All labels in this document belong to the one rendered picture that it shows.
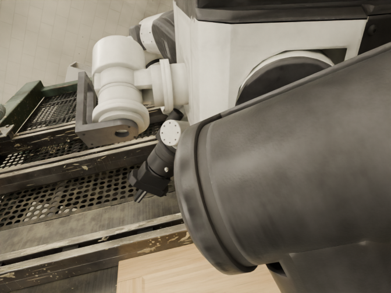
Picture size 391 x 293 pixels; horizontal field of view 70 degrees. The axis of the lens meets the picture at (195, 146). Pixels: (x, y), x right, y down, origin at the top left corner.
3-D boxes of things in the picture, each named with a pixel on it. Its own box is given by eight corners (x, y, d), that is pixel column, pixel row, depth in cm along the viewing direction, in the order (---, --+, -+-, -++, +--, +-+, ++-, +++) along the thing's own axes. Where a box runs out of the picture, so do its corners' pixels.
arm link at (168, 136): (187, 165, 79) (210, 135, 75) (163, 168, 70) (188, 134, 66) (163, 139, 84) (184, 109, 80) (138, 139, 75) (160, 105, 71)
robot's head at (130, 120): (138, 52, 32) (73, 63, 32) (143, 113, 28) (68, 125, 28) (150, 87, 38) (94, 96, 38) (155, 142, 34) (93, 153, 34)
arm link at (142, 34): (120, 21, 76) (141, 14, 57) (164, 15, 80) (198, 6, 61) (130, 65, 80) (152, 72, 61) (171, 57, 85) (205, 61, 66)
